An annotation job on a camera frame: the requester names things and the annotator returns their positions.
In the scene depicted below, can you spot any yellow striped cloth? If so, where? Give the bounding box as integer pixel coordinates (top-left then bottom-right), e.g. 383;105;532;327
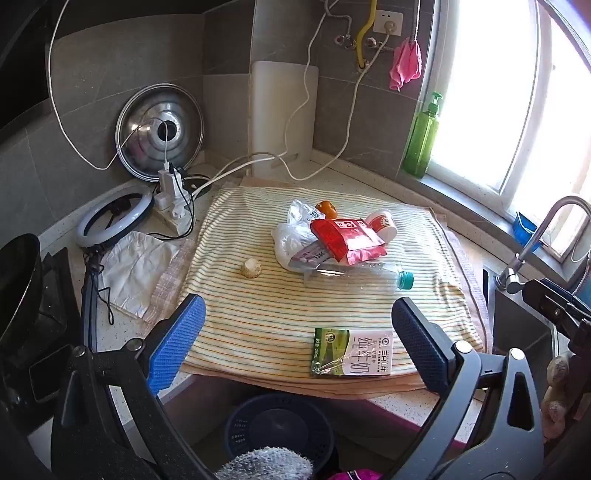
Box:
178;185;483;386

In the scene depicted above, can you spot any white cutting board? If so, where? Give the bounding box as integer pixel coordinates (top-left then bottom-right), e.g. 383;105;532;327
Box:
250;61;320;180

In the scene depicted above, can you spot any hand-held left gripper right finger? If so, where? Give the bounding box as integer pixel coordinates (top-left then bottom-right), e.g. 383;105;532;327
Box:
388;296;546;480

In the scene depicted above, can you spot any white and red cup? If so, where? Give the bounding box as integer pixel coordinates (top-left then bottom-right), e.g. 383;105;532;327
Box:
366;209;399;243

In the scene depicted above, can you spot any blue plastic container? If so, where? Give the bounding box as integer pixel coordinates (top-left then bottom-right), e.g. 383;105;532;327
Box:
512;211;540;253

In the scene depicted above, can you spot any white power strip cord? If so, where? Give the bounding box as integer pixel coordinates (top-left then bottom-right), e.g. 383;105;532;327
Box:
191;154;298;197

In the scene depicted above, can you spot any yellow gas hose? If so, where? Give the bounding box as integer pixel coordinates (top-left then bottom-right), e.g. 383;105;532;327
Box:
355;0;378;72

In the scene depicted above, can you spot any steel sink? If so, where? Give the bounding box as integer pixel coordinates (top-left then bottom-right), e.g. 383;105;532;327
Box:
482;265;561;367

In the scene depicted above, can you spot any pink rag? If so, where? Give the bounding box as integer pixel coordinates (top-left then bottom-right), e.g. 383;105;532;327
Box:
389;39;423;92

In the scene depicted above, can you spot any green soap bottle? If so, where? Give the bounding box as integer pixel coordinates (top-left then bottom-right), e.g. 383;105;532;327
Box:
403;92;444;179

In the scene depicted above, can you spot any person's left hand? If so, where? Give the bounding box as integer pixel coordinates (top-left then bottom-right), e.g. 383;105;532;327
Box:
216;444;315;480

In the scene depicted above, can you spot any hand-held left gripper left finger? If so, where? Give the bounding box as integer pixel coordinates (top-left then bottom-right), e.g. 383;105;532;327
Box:
51;293;218;480

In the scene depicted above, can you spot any white power strip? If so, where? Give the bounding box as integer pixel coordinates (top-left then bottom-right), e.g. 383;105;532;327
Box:
154;168;195;236

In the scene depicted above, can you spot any blue plastic basket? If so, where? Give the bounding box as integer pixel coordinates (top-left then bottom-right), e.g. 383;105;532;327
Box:
224;393;336;478

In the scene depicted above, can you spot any steel faucet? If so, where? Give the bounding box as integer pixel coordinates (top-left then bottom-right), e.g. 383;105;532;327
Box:
495;196;591;292

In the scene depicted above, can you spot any person's right hand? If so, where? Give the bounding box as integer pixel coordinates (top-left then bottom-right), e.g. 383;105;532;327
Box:
541;354;580;441

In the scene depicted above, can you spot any thin black cable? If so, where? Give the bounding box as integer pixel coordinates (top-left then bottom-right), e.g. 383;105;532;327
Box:
98;285;117;328

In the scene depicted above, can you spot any white framed window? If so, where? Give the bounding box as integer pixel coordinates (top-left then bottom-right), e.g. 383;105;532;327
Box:
418;0;591;265

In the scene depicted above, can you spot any steel pot lid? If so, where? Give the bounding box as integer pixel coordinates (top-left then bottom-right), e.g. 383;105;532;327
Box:
115;83;205;182

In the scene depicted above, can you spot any white crumpled bag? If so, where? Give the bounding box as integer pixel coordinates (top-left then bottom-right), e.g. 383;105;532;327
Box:
100;231;182;319

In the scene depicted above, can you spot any pink wrapper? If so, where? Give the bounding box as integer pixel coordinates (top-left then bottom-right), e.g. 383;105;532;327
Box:
290;247;334;271

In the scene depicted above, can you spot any red snack packet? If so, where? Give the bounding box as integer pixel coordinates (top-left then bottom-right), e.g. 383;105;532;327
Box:
309;218;389;265

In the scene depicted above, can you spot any green and white milk carton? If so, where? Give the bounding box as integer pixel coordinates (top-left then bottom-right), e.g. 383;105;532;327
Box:
309;326;395;378

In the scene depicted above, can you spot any white looping cable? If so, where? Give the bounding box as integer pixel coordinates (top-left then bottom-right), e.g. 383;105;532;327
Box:
281;0;398;182

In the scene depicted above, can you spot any white ring light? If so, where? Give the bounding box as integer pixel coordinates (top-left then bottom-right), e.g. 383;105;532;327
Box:
75;185;154;251

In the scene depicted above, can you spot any thin white charging cable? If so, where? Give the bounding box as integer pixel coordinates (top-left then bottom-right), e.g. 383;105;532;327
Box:
47;0;171;175

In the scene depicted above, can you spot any black wok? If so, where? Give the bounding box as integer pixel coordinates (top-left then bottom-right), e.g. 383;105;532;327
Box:
0;233;45;370

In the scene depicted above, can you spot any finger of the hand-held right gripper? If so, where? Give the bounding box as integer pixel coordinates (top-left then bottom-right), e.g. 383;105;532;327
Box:
521;277;583;309
538;296;591;344

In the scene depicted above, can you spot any silver flexible hose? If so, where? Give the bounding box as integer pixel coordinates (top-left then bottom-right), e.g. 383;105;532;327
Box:
322;0;354;23
407;0;424;47

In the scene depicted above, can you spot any white wall outlet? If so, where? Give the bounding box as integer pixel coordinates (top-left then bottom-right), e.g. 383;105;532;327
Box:
373;10;404;36

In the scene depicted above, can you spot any person's left forearm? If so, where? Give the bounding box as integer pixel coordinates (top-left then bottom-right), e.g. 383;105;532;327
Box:
330;467;385;480

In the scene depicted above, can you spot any clear plastic bottle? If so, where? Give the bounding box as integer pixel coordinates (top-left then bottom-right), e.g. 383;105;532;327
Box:
302;261;415;295

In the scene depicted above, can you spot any black ring light stand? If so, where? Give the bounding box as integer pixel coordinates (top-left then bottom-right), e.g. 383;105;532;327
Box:
79;247;109;352

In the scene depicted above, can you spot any tan towel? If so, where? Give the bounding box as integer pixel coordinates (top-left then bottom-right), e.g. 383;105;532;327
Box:
185;178;490;400

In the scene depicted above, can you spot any clear plastic bag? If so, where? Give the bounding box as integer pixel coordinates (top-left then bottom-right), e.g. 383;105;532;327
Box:
271;198;325;273

